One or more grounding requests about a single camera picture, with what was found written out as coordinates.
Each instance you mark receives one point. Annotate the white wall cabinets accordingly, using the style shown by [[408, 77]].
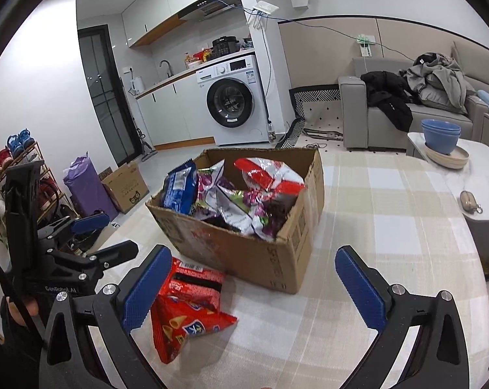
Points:
[[155, 8]]

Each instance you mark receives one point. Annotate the colourful food packages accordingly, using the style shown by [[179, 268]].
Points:
[[196, 58]]

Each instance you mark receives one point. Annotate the red chips packet blue label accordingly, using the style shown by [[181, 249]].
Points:
[[183, 330]]

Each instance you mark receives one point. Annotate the dotted rug with striped border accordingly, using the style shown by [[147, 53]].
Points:
[[321, 117]]

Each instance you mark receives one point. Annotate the beige plate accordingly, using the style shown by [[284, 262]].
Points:
[[451, 160]]

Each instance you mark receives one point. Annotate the red white snack bag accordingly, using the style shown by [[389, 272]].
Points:
[[268, 174]]

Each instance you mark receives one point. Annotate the black multicooker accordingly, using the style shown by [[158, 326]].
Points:
[[225, 46]]

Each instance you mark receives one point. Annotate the blue stacked bowls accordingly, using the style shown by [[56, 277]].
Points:
[[441, 127]]

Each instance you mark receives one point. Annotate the white router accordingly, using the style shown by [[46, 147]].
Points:
[[266, 8]]

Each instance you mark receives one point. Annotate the white kitchen base cabinet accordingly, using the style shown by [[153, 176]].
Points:
[[175, 117]]

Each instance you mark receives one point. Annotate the range hood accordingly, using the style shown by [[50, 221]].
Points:
[[212, 6]]

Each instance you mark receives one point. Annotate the small bottle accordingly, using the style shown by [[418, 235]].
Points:
[[271, 133]]

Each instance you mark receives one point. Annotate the white kettle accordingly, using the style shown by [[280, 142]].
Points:
[[136, 85]]

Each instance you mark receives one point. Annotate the person's left forearm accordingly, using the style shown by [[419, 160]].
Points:
[[19, 356]]

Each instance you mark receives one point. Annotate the purple snack packet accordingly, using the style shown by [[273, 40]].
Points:
[[208, 184], [270, 221], [236, 212]]

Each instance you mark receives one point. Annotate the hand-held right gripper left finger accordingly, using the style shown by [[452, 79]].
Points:
[[147, 287]]

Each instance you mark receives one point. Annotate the purple bag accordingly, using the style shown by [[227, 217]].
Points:
[[86, 186]]

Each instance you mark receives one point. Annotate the floor mop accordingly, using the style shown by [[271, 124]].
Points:
[[147, 150]]

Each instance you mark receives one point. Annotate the white washing machine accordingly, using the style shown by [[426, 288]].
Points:
[[228, 101]]

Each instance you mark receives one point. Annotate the black jacket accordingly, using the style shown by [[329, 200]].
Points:
[[386, 97]]

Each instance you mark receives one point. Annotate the white marble coffee table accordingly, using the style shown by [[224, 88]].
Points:
[[483, 162]]

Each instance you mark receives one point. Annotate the shoe rack with shoes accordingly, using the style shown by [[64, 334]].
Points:
[[19, 142]]

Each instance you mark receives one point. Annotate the kitchen faucet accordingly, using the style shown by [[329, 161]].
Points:
[[166, 67]]

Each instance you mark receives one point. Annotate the blue bowl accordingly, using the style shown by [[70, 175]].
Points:
[[441, 146]]

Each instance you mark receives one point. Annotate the small cardboard box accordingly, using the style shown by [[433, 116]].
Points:
[[126, 188]]

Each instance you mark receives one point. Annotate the red snack packet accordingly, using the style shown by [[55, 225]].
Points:
[[195, 285]]

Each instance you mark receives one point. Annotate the black glass door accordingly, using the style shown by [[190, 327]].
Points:
[[102, 97]]

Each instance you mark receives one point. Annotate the beige key pouch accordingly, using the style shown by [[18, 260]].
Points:
[[469, 200]]

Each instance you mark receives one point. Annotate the large cardboard box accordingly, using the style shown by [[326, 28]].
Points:
[[244, 259]]

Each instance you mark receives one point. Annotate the person's left hand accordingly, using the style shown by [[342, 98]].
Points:
[[20, 310]]

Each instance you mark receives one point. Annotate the grey clothes pile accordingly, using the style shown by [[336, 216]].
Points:
[[439, 81]]

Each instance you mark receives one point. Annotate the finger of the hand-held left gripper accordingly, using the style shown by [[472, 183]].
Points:
[[118, 251], [90, 223]]

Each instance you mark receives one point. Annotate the wooden shoe rack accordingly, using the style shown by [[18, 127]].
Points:
[[49, 182]]

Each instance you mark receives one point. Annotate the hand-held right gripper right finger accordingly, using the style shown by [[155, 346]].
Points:
[[360, 287]]

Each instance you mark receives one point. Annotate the blue snack packet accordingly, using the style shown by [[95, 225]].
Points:
[[178, 188]]

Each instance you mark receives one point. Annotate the white power strip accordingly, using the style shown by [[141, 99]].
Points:
[[366, 44]]

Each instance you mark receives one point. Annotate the grey sofa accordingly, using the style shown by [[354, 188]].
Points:
[[354, 121]]

